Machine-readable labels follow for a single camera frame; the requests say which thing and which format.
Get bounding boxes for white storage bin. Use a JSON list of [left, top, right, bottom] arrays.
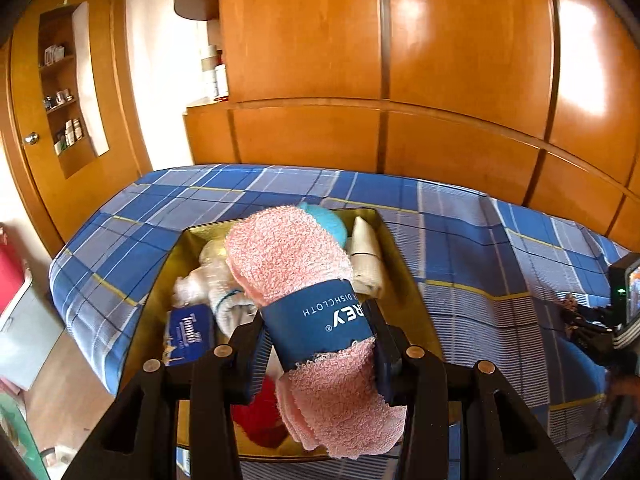
[[0, 280, 66, 391]]

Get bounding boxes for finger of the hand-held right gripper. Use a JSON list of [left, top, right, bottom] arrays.
[[559, 296, 615, 333], [574, 330, 619, 369]]

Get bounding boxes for white socks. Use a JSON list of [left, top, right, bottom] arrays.
[[207, 285, 261, 351]]

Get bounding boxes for group of small bottles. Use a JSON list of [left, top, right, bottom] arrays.
[[42, 45, 86, 156]]

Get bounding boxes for person's right hand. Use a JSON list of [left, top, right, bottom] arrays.
[[606, 371, 640, 436]]

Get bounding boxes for pink dishcloth with blue band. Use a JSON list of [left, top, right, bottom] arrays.
[[224, 205, 408, 461]]

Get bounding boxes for gold-lined dark box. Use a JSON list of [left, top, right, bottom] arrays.
[[117, 207, 446, 461]]

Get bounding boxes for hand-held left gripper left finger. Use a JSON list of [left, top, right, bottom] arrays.
[[65, 314, 274, 480]]

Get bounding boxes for wall niche shelf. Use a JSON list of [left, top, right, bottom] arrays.
[[37, 2, 111, 180]]

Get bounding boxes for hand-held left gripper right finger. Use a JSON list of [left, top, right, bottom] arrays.
[[364, 302, 576, 480]]

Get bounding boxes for red bag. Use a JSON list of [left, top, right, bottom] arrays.
[[0, 247, 26, 313]]

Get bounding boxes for green object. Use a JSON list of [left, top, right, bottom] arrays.
[[0, 392, 31, 480]]

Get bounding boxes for blue plaid bedsheet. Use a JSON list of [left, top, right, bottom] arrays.
[[49, 164, 640, 480]]

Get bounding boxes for blue tissue packet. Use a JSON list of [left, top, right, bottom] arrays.
[[162, 302, 218, 368]]

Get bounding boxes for teal and pink fuzzy sock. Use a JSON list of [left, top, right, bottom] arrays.
[[297, 201, 348, 248]]

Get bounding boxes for red fuzzy cloth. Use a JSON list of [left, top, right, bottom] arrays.
[[231, 377, 293, 448]]

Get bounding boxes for wooden wardrobe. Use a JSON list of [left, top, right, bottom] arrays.
[[182, 0, 640, 256]]

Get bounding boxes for white toiletry containers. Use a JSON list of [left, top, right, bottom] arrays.
[[200, 44, 231, 101]]

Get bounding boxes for clear bag of cotton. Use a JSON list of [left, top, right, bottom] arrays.
[[172, 245, 236, 306]]

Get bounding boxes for wooden door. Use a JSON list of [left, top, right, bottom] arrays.
[[10, 0, 153, 258]]

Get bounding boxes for beige cloth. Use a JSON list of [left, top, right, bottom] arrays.
[[347, 215, 388, 298]]

